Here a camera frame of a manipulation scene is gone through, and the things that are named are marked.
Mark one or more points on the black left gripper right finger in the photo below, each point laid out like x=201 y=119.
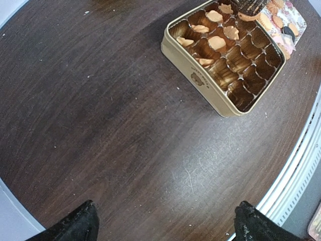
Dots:
x=251 y=224

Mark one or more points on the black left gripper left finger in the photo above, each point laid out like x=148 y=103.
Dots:
x=80 y=224

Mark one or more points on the gold cookie tin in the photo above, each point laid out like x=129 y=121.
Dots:
x=233 y=60

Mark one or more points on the brown flower cookie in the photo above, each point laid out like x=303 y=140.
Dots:
x=184 y=42

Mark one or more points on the metal serving tongs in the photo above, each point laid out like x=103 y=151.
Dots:
x=250 y=7

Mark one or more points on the pink plate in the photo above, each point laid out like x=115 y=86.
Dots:
x=315 y=225

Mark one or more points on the black sandwich cookie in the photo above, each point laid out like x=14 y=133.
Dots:
x=287 y=31

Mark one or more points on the floral cookie tray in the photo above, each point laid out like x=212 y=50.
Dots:
x=280 y=14

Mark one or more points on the aluminium front rail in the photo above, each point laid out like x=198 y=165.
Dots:
x=293 y=198

